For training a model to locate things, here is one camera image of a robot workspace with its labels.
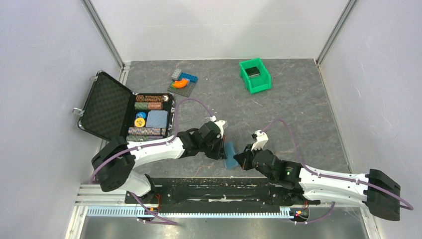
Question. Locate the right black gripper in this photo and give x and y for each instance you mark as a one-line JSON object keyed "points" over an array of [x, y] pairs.
{"points": [[243, 158]]}

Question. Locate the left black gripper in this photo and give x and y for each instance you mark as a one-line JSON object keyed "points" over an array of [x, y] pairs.
{"points": [[219, 154]]}

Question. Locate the blue leather card holder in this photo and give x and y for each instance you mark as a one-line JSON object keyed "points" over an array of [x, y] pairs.
{"points": [[230, 161]]}

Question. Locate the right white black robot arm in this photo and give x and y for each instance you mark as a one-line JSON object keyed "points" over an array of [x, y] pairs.
{"points": [[375, 191]]}

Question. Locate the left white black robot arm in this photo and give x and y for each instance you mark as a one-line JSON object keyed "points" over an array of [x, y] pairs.
{"points": [[114, 164]]}

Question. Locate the blue playing card deck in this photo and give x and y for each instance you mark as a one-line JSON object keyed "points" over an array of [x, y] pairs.
{"points": [[157, 119]]}

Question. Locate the grey lego baseplate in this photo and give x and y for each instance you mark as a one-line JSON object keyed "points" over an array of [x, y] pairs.
{"points": [[186, 91]]}

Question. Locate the orange curved lego piece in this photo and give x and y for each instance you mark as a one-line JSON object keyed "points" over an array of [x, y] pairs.
{"points": [[178, 84]]}

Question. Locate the blue lego brick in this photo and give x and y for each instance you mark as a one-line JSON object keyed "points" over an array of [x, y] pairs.
{"points": [[191, 78]]}

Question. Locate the blue poker chip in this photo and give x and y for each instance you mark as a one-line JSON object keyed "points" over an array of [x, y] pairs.
{"points": [[141, 115]]}

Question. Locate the yellow poker chip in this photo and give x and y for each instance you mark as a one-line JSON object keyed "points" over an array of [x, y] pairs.
{"points": [[139, 122]]}

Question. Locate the green plastic bin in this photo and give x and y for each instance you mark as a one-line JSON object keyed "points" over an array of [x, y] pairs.
{"points": [[256, 84]]}

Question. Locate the grey lego brick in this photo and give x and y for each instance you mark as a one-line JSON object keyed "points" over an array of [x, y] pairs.
{"points": [[176, 74]]}

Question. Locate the poker chip row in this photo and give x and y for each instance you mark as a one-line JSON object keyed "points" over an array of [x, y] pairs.
{"points": [[149, 98], [147, 131], [142, 138], [148, 105]]}

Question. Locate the top poker chip row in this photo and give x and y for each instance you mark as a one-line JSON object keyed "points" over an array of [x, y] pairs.
{"points": [[149, 98]]}

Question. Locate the black object in bin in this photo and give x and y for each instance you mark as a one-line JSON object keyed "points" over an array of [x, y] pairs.
{"points": [[252, 72]]}

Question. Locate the bottom poker chip row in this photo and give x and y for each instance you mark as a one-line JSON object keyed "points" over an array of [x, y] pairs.
{"points": [[142, 138]]}

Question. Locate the black poker chip case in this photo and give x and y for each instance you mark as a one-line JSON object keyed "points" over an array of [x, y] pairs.
{"points": [[109, 109]]}

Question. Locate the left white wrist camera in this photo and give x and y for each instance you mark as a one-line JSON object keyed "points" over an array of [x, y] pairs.
{"points": [[221, 124]]}

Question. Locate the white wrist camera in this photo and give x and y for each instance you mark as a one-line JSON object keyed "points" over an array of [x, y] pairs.
{"points": [[221, 124], [260, 139]]}

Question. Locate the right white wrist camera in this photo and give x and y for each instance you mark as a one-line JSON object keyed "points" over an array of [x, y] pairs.
{"points": [[260, 139]]}

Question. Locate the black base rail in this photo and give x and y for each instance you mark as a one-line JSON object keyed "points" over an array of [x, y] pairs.
{"points": [[223, 195]]}

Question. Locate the white toothed cable strip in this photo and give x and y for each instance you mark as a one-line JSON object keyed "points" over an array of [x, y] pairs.
{"points": [[139, 212]]}

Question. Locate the left aluminium corner post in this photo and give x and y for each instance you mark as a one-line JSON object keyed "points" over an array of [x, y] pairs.
{"points": [[95, 17]]}

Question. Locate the aluminium corner post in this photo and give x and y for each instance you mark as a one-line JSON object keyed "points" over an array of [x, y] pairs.
{"points": [[349, 7], [95, 17]]}

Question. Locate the right aluminium corner post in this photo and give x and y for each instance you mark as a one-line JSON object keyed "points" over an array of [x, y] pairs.
{"points": [[349, 7]]}

